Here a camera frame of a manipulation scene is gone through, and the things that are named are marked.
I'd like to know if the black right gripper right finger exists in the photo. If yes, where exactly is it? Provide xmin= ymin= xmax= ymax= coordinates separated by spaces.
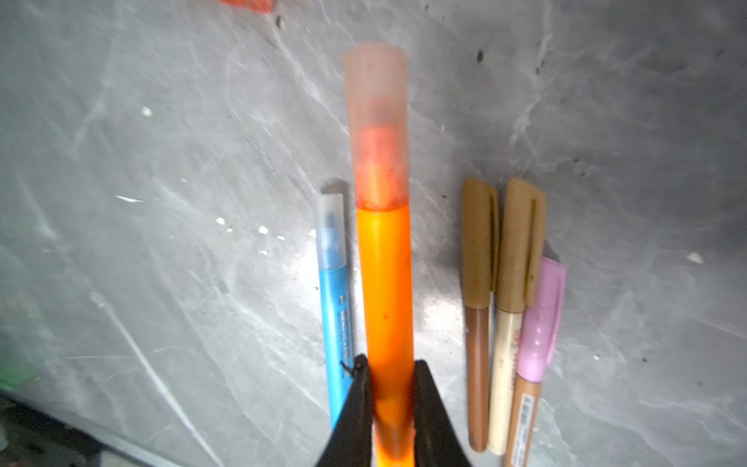
xmin=414 ymin=360 xmax=471 ymax=467

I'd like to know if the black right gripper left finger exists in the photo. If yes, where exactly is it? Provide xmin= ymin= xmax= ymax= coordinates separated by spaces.
xmin=316 ymin=354 xmax=373 ymax=467

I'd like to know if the lilac cap brown marker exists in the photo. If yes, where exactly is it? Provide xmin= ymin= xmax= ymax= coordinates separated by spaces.
xmin=504 ymin=257 xmax=566 ymax=467

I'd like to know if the orange highlighter group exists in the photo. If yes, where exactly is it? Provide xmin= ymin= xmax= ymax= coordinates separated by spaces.
xmin=357 ymin=205 xmax=414 ymax=466

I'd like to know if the dark brown marker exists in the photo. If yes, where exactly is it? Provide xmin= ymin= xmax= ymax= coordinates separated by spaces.
xmin=461 ymin=178 xmax=500 ymax=453

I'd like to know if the tan beige marker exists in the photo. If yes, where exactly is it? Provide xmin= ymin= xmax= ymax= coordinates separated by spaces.
xmin=488 ymin=177 xmax=547 ymax=459

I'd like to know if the blue highlighter pen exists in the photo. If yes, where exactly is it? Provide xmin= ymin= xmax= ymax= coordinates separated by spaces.
xmin=315 ymin=194 xmax=354 ymax=426

